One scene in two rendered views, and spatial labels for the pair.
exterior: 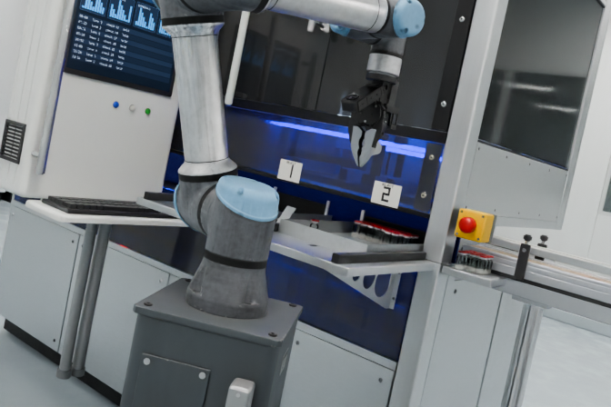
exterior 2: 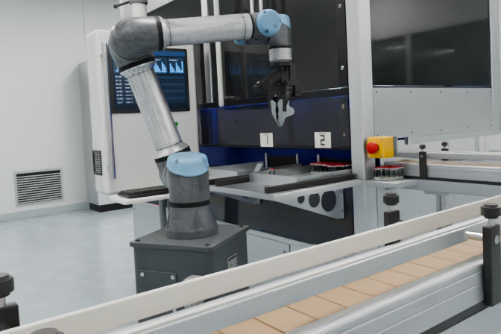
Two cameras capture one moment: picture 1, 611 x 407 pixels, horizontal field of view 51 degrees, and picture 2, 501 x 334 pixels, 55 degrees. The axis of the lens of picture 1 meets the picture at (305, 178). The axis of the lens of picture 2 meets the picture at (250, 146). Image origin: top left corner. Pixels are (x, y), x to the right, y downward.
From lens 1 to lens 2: 0.47 m
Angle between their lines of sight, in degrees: 16
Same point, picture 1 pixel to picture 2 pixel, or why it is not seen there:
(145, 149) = not seen: hidden behind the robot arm
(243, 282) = (191, 216)
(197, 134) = (155, 133)
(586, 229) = not seen: outside the picture
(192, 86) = (144, 104)
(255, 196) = (185, 162)
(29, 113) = (101, 143)
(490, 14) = not seen: outside the picture
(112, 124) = not seen: hidden behind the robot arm
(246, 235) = (186, 187)
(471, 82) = (354, 48)
